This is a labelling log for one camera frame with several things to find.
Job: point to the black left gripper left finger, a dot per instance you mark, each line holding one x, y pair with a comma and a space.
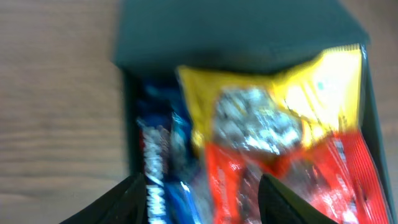
125, 203

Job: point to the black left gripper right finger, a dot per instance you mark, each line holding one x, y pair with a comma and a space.
280, 205

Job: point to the blue Oreo cookie pack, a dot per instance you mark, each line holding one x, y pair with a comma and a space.
186, 186

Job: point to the red Hacks candy bag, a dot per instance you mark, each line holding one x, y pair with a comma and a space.
337, 176

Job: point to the yellow Hacks candy bag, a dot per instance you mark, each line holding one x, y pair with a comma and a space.
273, 113

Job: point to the dark purple chocolate bar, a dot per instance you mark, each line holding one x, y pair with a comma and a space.
155, 148

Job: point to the black open gift box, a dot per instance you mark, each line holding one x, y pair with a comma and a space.
155, 36

